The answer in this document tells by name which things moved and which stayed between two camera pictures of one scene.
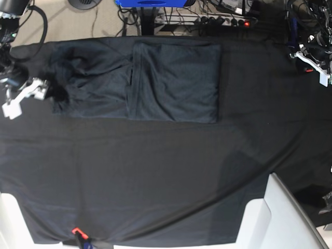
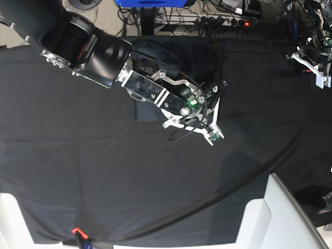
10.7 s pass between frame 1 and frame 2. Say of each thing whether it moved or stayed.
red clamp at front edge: stayed
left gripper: moved
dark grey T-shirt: moved
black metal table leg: stayed
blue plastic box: stayed
